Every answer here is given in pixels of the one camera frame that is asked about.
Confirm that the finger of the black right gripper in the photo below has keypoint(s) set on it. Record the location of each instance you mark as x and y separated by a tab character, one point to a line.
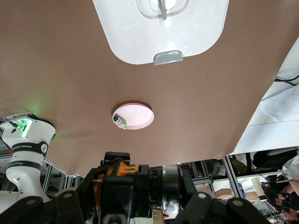
116	156
118	200

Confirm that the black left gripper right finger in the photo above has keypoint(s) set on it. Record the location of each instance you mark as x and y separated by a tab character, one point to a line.
210	210

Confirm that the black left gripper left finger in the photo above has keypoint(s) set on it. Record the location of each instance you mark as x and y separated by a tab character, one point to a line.
46	210

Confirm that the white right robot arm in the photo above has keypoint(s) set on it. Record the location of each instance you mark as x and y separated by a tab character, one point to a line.
28	133

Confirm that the brown cardboard box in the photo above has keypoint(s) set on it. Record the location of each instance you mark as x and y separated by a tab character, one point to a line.
224	193
251	196

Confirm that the pink round plate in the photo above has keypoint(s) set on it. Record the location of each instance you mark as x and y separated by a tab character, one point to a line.
140	116

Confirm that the white paper roll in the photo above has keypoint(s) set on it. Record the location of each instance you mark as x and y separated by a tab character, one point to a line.
258	189

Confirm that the person in dark clothes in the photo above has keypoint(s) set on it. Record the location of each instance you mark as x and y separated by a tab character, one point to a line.
287	203

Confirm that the brown table cover mat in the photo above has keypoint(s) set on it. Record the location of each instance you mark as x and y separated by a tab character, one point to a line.
70	70

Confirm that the green and clear push-button switch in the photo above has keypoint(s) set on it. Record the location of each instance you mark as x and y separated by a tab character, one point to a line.
119	121

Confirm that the aluminium frame post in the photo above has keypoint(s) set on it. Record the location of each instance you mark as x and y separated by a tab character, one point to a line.
67	182

